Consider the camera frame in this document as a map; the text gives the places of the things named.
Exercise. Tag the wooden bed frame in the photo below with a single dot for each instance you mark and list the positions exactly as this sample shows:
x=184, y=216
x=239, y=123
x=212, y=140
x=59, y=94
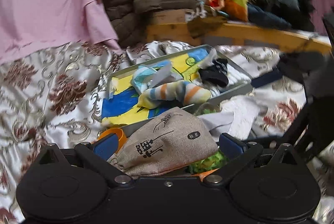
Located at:
x=241, y=34

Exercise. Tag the beige linen drawstring pouch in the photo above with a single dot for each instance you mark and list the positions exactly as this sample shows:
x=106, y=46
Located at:
x=170, y=141

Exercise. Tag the light blue patterned cloth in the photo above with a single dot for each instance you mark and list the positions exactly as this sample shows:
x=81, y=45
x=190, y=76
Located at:
x=154, y=75

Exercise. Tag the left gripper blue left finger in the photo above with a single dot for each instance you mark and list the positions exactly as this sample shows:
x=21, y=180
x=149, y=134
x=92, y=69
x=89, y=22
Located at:
x=106, y=147

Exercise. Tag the orange plastic cup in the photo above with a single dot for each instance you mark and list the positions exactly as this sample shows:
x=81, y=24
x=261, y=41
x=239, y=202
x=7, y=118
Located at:
x=120, y=134

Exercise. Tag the brown printed garment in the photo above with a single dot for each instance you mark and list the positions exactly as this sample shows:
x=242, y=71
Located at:
x=205, y=19

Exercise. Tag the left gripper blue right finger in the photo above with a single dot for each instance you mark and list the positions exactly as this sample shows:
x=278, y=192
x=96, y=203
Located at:
x=230, y=146

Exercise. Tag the striped pastel sock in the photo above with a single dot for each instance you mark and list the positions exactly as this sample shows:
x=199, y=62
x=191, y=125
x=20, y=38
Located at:
x=182, y=91

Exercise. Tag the white small sock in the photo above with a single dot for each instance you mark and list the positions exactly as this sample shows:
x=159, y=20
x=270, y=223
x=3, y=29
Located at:
x=245, y=109

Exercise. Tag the floral satin bed cover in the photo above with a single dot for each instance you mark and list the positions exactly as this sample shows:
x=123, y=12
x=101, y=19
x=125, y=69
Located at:
x=56, y=95

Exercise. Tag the green leafy plush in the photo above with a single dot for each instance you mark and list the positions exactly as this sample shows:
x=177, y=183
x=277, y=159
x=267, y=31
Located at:
x=215, y=161

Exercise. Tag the dark navy printed sock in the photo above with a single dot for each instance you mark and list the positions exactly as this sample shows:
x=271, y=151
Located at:
x=217, y=74

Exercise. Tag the dark green black jacket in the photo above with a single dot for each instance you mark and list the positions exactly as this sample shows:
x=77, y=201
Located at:
x=295, y=12

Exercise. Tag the grey fabric garment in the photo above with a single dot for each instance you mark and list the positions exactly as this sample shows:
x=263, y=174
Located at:
x=217, y=123

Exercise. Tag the blue denim jeans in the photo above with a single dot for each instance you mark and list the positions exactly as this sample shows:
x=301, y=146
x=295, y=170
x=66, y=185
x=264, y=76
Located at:
x=266, y=19

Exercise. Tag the colourful patchwork blanket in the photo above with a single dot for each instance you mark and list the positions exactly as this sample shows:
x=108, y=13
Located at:
x=236, y=9

